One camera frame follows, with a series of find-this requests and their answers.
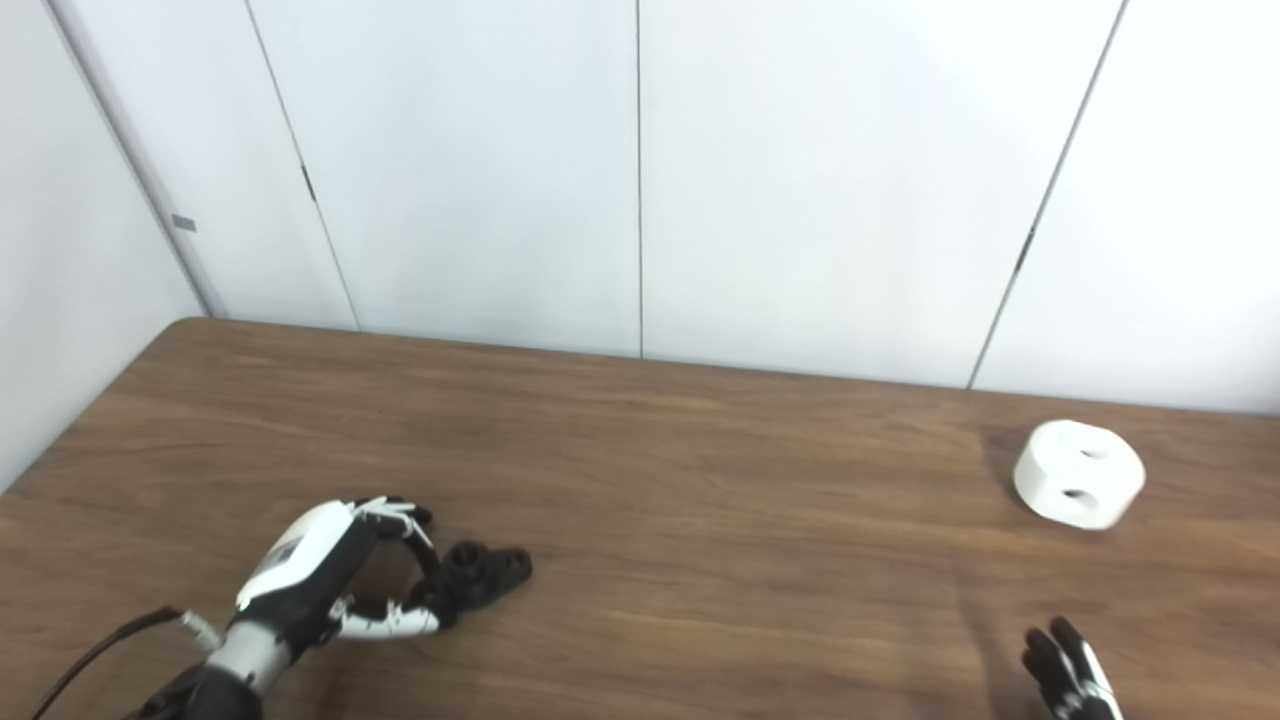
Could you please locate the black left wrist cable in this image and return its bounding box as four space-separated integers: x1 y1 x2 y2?
30 607 223 720

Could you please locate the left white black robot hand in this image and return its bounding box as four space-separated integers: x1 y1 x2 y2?
235 496 441 651

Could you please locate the round white piece with holes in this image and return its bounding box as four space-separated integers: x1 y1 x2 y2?
1013 420 1147 531

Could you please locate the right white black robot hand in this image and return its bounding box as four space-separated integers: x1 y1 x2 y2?
1021 616 1123 720

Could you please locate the black flanged holder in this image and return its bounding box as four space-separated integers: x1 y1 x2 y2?
410 541 533 626

